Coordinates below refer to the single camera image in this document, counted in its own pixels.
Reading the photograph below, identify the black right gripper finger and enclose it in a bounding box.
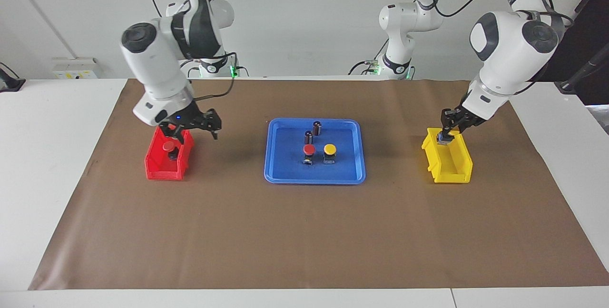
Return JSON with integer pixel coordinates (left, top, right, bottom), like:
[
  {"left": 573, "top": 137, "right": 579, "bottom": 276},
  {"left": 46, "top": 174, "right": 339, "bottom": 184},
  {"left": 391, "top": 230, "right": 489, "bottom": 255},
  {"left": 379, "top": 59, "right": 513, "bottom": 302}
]
[
  {"left": 159, "top": 125, "right": 187, "bottom": 146},
  {"left": 205, "top": 109, "right": 222, "bottom": 140}
]

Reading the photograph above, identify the red plastic storage bin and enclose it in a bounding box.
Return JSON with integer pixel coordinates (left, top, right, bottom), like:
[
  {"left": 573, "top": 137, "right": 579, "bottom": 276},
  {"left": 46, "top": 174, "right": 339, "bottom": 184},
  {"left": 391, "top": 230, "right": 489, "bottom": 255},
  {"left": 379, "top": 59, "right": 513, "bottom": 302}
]
[{"left": 145, "top": 125, "right": 195, "bottom": 181}]

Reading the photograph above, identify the yellow plastic storage bin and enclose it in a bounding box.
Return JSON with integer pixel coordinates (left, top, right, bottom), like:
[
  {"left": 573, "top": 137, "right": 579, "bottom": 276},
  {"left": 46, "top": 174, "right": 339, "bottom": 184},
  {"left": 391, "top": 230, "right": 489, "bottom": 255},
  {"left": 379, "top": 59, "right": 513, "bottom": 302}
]
[{"left": 421, "top": 128, "right": 473, "bottom": 184}]

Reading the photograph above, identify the blue plastic tray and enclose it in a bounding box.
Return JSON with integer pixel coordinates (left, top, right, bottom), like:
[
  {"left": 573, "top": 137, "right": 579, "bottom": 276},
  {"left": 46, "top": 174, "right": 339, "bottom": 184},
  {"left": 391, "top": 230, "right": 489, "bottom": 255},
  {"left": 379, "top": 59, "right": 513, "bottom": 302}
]
[{"left": 264, "top": 118, "right": 366, "bottom": 185}]

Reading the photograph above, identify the black stand pole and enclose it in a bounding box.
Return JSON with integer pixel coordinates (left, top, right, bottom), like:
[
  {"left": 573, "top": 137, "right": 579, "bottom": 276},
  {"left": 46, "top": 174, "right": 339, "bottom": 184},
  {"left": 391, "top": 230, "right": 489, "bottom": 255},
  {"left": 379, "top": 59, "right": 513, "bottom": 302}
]
[{"left": 554, "top": 44, "right": 609, "bottom": 94}]

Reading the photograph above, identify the brown paper table mat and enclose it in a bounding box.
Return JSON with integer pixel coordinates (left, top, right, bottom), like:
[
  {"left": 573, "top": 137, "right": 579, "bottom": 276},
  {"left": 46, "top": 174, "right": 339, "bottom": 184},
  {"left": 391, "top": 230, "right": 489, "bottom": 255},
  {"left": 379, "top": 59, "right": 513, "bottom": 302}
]
[{"left": 29, "top": 79, "right": 609, "bottom": 291}]

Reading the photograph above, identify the dark panel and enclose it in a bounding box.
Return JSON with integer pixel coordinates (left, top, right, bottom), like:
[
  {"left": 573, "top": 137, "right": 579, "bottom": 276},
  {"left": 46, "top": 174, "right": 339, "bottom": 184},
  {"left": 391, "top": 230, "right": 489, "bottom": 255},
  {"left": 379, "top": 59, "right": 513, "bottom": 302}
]
[{"left": 526, "top": 0, "right": 609, "bottom": 106}]

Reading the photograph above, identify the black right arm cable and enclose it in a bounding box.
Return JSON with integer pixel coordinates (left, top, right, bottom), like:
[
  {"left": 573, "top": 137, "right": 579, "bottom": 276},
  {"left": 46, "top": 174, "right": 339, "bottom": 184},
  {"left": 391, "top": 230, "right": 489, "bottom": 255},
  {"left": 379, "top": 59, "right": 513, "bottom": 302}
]
[{"left": 193, "top": 51, "right": 238, "bottom": 102}]

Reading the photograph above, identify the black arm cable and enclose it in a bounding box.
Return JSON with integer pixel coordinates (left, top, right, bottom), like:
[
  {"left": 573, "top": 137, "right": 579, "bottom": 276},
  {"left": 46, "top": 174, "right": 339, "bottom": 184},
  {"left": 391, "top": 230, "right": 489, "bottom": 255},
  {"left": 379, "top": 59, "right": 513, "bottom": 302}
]
[
  {"left": 428, "top": 0, "right": 574, "bottom": 97},
  {"left": 193, "top": 51, "right": 238, "bottom": 102}
]

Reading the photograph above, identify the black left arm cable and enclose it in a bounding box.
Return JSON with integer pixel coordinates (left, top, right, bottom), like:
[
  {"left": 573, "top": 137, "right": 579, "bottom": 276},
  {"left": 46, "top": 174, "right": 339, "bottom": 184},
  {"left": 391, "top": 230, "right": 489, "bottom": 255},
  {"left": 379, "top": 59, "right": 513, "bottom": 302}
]
[{"left": 428, "top": 0, "right": 574, "bottom": 97}]

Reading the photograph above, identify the white wall power outlet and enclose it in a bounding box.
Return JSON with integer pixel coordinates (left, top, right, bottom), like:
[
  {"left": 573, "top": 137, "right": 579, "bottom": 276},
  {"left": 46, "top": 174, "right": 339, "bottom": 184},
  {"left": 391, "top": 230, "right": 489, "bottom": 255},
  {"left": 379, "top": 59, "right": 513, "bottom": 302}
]
[{"left": 51, "top": 57, "right": 98, "bottom": 80}]

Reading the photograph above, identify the black clamp mount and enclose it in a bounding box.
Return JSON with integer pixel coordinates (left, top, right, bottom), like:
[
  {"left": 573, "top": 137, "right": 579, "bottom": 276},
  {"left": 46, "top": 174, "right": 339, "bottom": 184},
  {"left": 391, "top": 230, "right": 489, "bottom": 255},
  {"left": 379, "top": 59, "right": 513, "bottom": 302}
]
[{"left": 0, "top": 62, "right": 26, "bottom": 93}]

